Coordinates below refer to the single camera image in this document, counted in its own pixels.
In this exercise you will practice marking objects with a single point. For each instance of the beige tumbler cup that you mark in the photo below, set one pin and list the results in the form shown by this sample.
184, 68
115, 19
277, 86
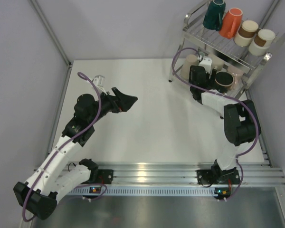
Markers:
191, 60

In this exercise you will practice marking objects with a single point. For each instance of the pink purple mug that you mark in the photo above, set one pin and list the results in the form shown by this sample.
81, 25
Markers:
237, 75

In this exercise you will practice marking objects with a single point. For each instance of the steel lined paper cup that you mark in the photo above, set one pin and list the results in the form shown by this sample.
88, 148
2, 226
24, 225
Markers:
261, 42

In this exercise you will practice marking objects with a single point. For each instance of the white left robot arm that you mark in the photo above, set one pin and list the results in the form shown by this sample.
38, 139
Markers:
41, 193

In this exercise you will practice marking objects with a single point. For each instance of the stainless steel dish rack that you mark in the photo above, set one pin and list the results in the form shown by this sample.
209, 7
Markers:
209, 41

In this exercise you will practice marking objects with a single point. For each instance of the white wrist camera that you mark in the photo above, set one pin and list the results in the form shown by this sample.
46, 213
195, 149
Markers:
99, 81
206, 63

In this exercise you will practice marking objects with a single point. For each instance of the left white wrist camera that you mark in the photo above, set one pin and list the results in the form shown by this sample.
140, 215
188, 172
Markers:
99, 81

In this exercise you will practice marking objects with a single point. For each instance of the dark teal mug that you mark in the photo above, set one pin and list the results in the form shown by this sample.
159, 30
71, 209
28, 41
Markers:
213, 19

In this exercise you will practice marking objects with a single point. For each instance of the small brown white cup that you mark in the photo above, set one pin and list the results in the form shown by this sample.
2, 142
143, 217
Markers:
246, 33

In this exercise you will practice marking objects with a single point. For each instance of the orange mug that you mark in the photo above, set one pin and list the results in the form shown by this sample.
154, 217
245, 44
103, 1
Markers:
231, 23

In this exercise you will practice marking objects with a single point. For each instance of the green interior floral mug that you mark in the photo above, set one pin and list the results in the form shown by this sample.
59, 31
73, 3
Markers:
217, 63

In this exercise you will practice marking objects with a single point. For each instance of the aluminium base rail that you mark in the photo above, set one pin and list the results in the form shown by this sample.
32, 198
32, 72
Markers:
180, 174

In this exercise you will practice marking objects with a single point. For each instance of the red skull mug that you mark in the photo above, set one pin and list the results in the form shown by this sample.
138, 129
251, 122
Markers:
223, 81

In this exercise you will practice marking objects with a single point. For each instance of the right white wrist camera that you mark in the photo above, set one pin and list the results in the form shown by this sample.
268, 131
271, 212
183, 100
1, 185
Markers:
206, 63

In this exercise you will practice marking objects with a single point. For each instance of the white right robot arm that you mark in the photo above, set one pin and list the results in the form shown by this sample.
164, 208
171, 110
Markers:
241, 124

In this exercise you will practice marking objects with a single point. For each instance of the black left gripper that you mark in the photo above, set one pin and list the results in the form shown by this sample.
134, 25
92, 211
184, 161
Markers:
128, 100

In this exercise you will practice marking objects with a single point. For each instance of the grey slotted cable duct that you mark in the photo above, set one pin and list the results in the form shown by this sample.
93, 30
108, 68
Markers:
159, 191

